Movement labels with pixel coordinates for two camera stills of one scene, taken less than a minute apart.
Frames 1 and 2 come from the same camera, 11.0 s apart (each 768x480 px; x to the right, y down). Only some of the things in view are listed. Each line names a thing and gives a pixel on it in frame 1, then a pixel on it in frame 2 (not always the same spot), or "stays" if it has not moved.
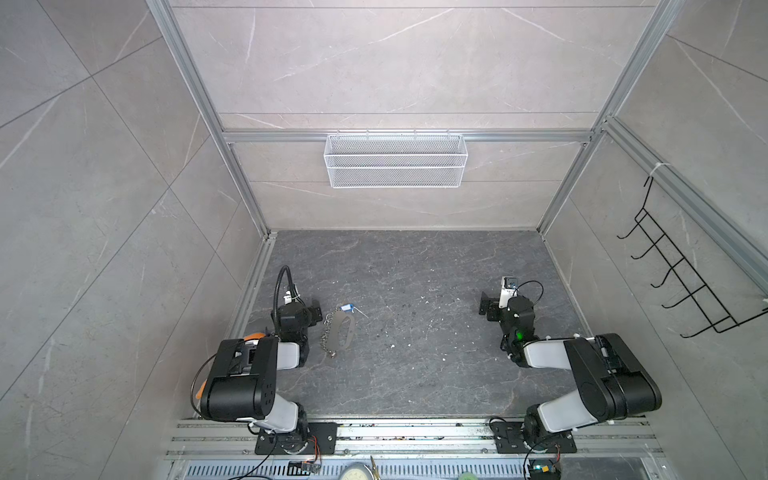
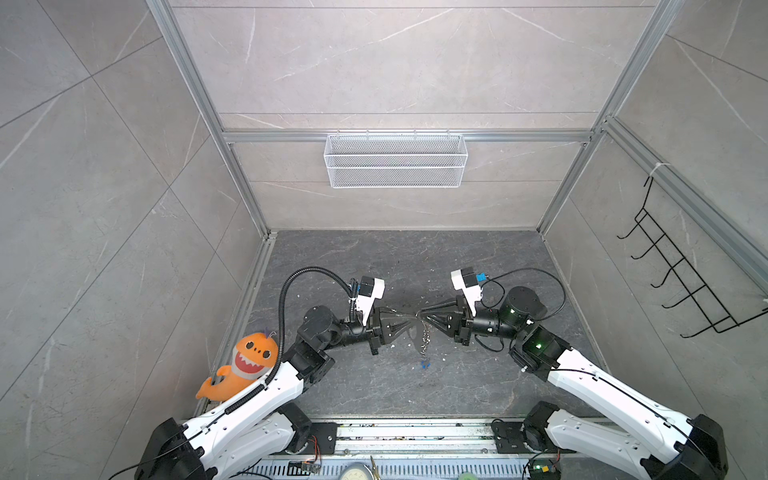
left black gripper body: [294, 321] to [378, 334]
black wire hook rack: [717, 315] stays
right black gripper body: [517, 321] to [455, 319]
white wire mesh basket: [395, 161] stays
